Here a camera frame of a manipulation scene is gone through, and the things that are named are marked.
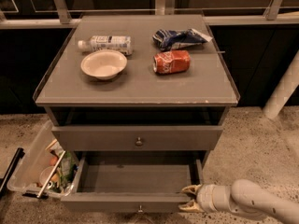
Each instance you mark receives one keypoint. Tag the black bar on floor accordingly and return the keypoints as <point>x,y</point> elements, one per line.
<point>12,166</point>

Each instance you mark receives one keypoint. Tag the red soda can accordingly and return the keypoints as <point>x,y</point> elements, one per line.
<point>171,62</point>

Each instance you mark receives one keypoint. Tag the clear plastic storage bin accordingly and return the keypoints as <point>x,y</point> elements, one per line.
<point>25,178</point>

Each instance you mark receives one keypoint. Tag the grey top drawer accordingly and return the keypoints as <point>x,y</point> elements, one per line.
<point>137,138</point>

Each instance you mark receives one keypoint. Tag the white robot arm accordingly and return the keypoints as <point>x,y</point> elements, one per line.
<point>245,198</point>

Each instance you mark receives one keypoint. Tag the metal railing frame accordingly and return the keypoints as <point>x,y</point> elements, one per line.
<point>18,14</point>

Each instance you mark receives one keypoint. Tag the grey drawer cabinet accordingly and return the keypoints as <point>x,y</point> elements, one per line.
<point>137,96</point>

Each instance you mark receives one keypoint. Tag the blue crumpled chip bag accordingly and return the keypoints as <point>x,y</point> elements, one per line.
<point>171,39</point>

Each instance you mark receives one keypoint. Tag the white cup in bin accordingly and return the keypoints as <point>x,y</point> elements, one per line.
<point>45,174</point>

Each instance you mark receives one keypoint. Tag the white plastic bottle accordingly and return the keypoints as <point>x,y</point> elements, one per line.
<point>121,44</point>

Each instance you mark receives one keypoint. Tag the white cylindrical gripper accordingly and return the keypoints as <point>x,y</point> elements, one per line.
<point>205,198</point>

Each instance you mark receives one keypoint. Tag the green packet in bin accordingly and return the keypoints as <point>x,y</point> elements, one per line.
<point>67,167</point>

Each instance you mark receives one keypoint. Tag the grey drawer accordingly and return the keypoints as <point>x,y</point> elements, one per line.
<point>128,182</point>
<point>137,138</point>

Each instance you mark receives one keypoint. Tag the white bowl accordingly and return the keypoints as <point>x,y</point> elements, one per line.
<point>103,64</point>

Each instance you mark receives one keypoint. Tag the orange fruit in bin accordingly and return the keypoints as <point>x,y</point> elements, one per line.
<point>53,160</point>

